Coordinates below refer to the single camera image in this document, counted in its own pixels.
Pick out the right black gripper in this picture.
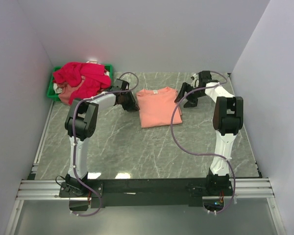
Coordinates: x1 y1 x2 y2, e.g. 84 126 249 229
173 82 205 108

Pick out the salmon pink t shirt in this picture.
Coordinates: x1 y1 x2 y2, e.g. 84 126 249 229
136 87 182 128

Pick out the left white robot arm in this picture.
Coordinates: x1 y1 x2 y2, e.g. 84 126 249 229
65 79 139 197

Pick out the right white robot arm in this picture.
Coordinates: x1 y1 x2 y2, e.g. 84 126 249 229
171 70 244 177

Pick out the magenta red t shirt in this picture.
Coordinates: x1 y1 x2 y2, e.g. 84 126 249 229
52 62 112 106

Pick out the dusty pink garment in bin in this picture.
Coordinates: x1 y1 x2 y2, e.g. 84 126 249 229
57 82 83 106

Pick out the white garment in bin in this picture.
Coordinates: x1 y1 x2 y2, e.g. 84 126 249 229
53 83 62 94

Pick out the green plastic bin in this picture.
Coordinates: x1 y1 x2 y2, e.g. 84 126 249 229
47 64 113 101

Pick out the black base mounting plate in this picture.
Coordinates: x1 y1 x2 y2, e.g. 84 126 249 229
59 176 233 211

